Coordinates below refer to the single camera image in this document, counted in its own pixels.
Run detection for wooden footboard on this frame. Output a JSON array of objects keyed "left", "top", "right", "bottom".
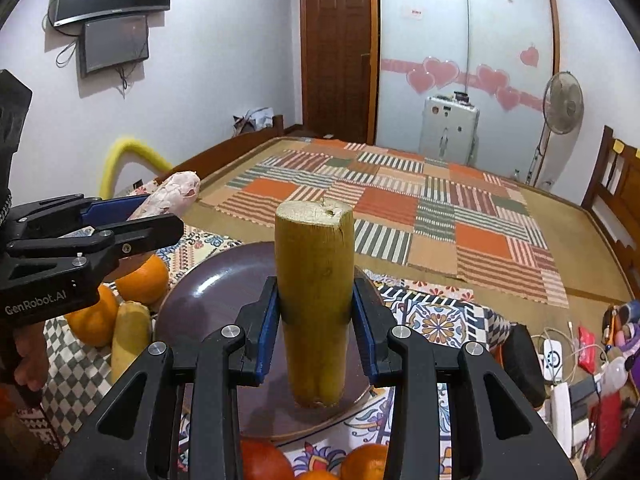
[{"left": 155, "top": 115, "right": 286, "bottom": 183}]

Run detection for yellow corn cob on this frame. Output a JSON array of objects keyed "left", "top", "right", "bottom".
[
  {"left": 274, "top": 198, "right": 356, "bottom": 408},
  {"left": 110, "top": 301, "right": 153, "bottom": 386}
]

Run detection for striped patchwork blanket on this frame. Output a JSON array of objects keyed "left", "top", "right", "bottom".
[{"left": 200, "top": 137, "right": 571, "bottom": 308}]

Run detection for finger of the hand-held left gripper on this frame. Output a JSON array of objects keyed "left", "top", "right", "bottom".
[
  {"left": 10, "top": 193, "right": 151, "bottom": 240},
  {"left": 5, "top": 212, "right": 185, "bottom": 291}
]

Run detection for tile patterned cloth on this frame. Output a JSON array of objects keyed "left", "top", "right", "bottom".
[{"left": 42, "top": 225, "right": 516, "bottom": 480}]

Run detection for person's left hand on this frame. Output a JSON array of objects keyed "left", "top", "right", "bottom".
[{"left": 14, "top": 329, "right": 49, "bottom": 397}]

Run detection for yellow foam tube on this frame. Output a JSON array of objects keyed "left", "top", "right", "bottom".
[{"left": 98, "top": 136, "right": 173, "bottom": 198}]

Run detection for red packet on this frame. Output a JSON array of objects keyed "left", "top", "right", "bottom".
[{"left": 579, "top": 327, "right": 601, "bottom": 373}]

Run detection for red tomato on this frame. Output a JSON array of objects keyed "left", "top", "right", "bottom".
[{"left": 241, "top": 439, "right": 296, "bottom": 480}]

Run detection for standing fan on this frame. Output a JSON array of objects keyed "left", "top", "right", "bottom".
[{"left": 530, "top": 71, "right": 585, "bottom": 188}]

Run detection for brown wooden door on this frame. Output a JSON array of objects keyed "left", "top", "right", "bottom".
[{"left": 300, "top": 0, "right": 373, "bottom": 143}]

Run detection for large orange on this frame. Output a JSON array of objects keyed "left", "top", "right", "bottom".
[{"left": 65, "top": 284, "right": 120, "bottom": 348}]

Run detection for wardrobe with heart stickers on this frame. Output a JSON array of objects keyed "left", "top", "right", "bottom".
[{"left": 375, "top": 0, "right": 561, "bottom": 186}]

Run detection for brown round plate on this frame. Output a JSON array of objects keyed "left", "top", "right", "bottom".
[{"left": 155, "top": 241, "right": 386, "bottom": 443}]

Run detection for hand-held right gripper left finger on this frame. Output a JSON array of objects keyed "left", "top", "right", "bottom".
[{"left": 47, "top": 276, "right": 281, "bottom": 480}]

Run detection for woven bed mat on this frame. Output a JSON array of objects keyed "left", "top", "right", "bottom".
[{"left": 175, "top": 135, "right": 636, "bottom": 306}]

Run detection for pink sausage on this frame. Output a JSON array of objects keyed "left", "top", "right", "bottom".
[{"left": 126, "top": 171, "right": 202, "bottom": 222}]

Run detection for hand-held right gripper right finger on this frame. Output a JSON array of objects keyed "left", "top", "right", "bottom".
[{"left": 352, "top": 277, "right": 581, "bottom": 480}]

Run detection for small wall monitor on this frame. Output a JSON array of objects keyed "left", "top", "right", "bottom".
[{"left": 80, "top": 14, "right": 151, "bottom": 78}]

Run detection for white power strip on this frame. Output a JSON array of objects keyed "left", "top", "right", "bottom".
[{"left": 550, "top": 382, "right": 573, "bottom": 456}]

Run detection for crumpled bag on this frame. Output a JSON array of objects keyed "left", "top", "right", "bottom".
[{"left": 232, "top": 106, "right": 276, "bottom": 136}]

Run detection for white charger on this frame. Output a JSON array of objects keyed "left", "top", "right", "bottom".
[{"left": 542, "top": 339, "right": 568, "bottom": 386}]

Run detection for orange with sticker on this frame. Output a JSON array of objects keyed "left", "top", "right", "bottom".
[{"left": 115, "top": 254, "right": 171, "bottom": 305}]

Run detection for red box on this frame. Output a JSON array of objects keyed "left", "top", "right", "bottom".
[{"left": 597, "top": 390, "right": 623, "bottom": 456}]

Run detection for white appliance box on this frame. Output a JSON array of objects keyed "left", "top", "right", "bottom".
[{"left": 419, "top": 92, "right": 481, "bottom": 165}]

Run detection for wooden headboard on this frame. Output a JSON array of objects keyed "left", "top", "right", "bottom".
[{"left": 582, "top": 125, "right": 640, "bottom": 286}]

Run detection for plush toy with black cap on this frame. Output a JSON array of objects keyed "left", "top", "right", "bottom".
[{"left": 502, "top": 324, "right": 546, "bottom": 408}]

